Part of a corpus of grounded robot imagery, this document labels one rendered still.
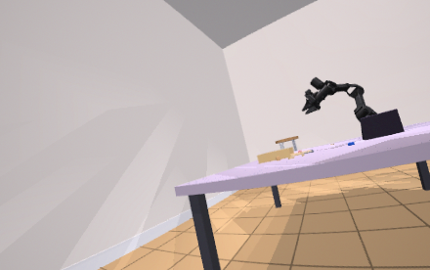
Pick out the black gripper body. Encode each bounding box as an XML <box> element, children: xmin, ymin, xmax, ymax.
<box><xmin>306</xmin><ymin>91</ymin><xmax>325</xmax><ymax>110</ymax></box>

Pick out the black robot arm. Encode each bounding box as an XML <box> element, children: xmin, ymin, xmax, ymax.
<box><xmin>305</xmin><ymin>77</ymin><xmax>377</xmax><ymax>120</ymax></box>

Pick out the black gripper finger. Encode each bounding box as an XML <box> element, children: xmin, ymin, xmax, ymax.
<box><xmin>305</xmin><ymin>106</ymin><xmax>318</xmax><ymax>114</ymax></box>
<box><xmin>302</xmin><ymin>99</ymin><xmax>313</xmax><ymax>112</ymax></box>

